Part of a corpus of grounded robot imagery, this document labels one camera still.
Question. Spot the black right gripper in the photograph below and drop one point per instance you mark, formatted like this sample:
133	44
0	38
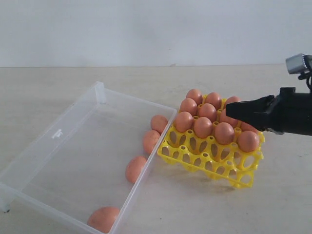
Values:
288	112

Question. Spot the brown egg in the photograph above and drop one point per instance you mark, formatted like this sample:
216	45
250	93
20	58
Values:
188	105
208	110
203	127
158	123
103	218
248	141
224	118
214	99
224	133
231	100
183	121
196	95
150	139
134	168
247	127

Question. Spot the yellow plastic egg tray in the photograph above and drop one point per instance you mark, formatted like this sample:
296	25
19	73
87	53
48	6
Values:
216	161

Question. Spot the clear plastic storage box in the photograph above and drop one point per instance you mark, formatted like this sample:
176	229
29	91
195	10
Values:
78	165

